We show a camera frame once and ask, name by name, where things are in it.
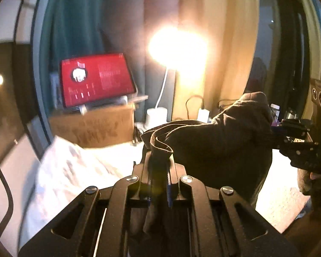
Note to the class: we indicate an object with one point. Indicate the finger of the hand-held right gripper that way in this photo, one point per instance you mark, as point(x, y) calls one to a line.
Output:
point(297, 127)
point(297, 144)

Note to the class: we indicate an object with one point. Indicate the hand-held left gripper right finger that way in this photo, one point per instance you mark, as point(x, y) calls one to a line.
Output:
point(169, 190)

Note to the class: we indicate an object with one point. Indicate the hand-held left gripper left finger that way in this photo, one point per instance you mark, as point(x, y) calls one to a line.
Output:
point(144, 187)

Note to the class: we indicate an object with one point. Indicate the dark brown t-shirt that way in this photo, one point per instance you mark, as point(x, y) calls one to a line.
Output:
point(216, 139)

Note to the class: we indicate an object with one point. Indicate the person's right hand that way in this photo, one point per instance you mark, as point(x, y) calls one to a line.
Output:
point(316, 176)

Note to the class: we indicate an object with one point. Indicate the small clear bottle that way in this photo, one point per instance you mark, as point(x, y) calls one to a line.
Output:
point(275, 111)

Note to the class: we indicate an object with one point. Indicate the white desk lamp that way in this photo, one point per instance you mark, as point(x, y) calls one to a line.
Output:
point(156, 117)

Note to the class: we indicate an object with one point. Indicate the cardboard box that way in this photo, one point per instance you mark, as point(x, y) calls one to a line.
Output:
point(96, 128)

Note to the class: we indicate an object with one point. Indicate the white printed cloth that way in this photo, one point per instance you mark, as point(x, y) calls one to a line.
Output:
point(69, 171)

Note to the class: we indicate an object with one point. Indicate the white charger plug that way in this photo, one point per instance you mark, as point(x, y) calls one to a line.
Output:
point(203, 115)

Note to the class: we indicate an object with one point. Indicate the grey tablet stand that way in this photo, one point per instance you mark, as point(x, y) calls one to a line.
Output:
point(139, 98)

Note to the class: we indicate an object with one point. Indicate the yellow curtain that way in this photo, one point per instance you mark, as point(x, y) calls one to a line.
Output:
point(230, 32)

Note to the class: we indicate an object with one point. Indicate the teal curtain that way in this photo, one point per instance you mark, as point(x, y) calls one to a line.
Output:
point(69, 18)

